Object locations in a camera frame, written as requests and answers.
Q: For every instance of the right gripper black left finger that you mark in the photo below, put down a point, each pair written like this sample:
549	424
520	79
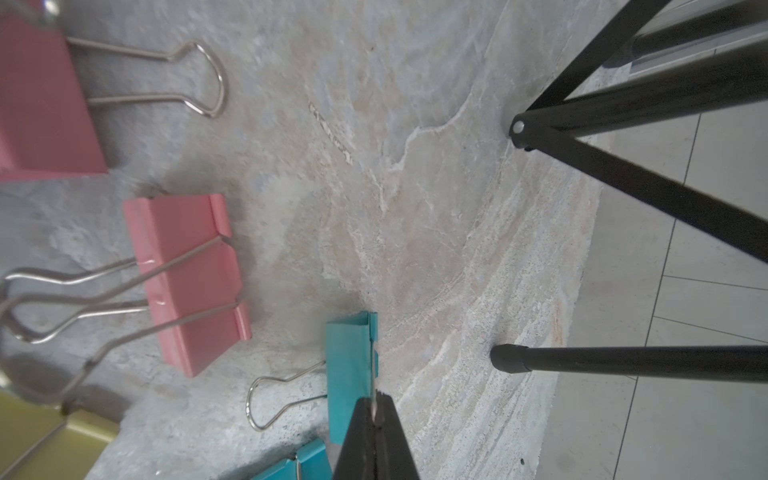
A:
357	460

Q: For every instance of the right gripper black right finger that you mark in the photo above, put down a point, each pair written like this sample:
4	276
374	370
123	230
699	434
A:
393	457

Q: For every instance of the pink binder clip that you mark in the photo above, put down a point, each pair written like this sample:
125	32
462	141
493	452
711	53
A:
189	282
46	128

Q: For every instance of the large yellow binder clip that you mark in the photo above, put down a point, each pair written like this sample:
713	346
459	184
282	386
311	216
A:
45	442

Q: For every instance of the black music stand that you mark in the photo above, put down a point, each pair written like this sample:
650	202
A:
558	123

